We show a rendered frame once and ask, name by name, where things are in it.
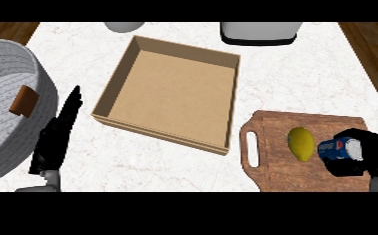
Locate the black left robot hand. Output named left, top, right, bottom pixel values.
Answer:
left=27, top=85, right=83, bottom=176

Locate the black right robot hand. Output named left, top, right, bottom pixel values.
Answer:
left=324, top=128, right=378, bottom=179

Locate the blue soda can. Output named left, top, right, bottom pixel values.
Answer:
left=315, top=137, right=365, bottom=162

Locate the brown wooden cutting board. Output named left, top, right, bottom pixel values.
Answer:
left=239, top=109, right=371, bottom=193

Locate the open cardboard box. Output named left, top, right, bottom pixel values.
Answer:
left=89, top=35, right=241, bottom=156

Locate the yellow lemon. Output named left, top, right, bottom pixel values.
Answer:
left=286, top=126, right=315, bottom=163

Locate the white woven basket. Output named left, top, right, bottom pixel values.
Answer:
left=0, top=38, right=60, bottom=179

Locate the grey round object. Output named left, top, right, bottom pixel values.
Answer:
left=101, top=22, right=145, bottom=34

